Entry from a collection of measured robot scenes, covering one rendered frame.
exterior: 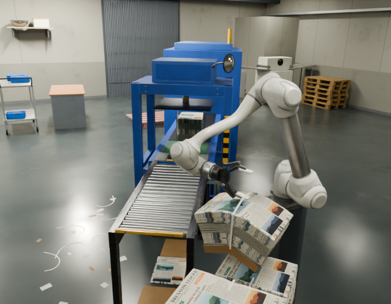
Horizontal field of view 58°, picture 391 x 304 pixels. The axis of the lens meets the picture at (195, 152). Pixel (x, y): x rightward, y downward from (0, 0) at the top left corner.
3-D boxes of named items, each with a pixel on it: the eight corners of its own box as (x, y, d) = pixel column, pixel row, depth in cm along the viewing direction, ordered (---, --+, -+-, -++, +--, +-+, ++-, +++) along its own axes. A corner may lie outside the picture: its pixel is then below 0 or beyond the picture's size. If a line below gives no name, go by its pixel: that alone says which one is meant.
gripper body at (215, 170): (218, 162, 187) (233, 167, 182) (216, 177, 190) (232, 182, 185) (210, 166, 181) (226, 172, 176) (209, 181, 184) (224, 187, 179)
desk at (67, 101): (84, 113, 895) (82, 84, 871) (87, 127, 771) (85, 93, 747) (54, 115, 873) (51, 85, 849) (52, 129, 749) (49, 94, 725)
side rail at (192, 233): (194, 254, 223) (195, 238, 219) (186, 254, 223) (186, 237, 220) (208, 174, 349) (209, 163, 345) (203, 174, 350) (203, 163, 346)
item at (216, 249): (254, 228, 198) (252, 221, 198) (230, 253, 175) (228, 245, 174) (229, 228, 207) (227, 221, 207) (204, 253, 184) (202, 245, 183)
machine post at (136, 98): (143, 230, 378) (139, 83, 328) (136, 229, 378) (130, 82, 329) (145, 225, 386) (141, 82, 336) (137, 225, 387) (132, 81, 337)
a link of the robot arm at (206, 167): (208, 174, 193) (218, 177, 190) (199, 179, 186) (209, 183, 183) (210, 158, 190) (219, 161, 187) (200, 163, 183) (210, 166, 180)
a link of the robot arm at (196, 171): (204, 180, 192) (194, 173, 181) (181, 172, 199) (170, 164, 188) (212, 162, 194) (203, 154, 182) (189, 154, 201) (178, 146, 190)
